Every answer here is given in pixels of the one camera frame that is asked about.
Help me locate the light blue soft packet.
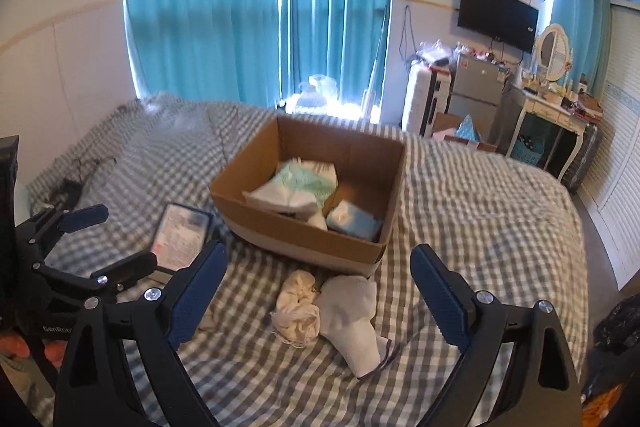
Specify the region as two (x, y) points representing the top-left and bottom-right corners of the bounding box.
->
(325, 200), (384, 241)

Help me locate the grey checkered bed sheet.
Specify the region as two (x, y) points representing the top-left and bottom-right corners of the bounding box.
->
(24, 91), (590, 427)

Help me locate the white oval mirror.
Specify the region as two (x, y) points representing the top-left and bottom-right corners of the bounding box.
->
(533, 23), (574, 84)

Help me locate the clear plastic bag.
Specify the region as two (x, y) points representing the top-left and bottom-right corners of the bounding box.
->
(286, 74), (342, 116)

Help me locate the cream cloth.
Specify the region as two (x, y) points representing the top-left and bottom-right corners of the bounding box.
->
(270, 269), (322, 349)

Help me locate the wide teal curtain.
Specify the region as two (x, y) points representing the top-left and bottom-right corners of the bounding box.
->
(121, 0), (394, 120)

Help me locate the silver small fridge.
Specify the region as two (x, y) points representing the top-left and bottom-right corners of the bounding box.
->
(446, 53), (507, 144)

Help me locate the white folded cloth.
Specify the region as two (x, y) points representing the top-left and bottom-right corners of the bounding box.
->
(243, 186), (322, 222)

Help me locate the white suitcase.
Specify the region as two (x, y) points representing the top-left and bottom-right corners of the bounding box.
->
(401, 66), (454, 138)

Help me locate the white louvered wardrobe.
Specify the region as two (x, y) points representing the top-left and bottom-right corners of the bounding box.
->
(581, 1), (640, 294)

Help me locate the black plastic bag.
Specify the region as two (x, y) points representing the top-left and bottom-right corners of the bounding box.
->
(594, 293), (640, 359)

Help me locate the green and white soft pack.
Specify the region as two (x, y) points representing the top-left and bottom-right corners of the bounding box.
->
(271, 159), (339, 208)

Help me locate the person's left hand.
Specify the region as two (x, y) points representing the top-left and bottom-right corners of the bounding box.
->
(0, 334), (67, 364)

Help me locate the brown cardboard box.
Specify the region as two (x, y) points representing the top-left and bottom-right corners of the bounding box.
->
(209, 114), (407, 279)

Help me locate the white dressing table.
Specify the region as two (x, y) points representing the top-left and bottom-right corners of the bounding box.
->
(504, 81), (592, 194)

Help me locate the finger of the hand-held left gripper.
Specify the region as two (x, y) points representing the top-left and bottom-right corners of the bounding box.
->
(15, 204), (110, 260)
(44, 251), (159, 308)

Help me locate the small cardboard box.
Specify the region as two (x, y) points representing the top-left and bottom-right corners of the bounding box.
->
(430, 111), (464, 140)

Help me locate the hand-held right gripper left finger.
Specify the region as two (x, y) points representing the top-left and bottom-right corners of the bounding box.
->
(54, 240), (229, 427)

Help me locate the black wall television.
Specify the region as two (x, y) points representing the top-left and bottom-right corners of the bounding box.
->
(457, 0), (540, 56)

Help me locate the white sock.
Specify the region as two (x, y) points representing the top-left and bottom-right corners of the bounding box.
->
(314, 275), (402, 379)

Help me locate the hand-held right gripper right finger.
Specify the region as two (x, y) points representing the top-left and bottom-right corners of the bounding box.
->
(409, 243), (584, 427)

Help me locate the teal patterned bag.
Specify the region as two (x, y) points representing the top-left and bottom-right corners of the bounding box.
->
(451, 114), (483, 144)

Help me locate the narrow teal curtain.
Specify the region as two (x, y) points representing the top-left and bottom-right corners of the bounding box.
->
(546, 0), (614, 94)

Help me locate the teal storage basket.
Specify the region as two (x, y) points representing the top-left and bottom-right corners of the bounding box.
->
(514, 133), (547, 166)

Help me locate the black framed tablet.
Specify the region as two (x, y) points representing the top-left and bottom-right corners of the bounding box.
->
(149, 202), (217, 274)

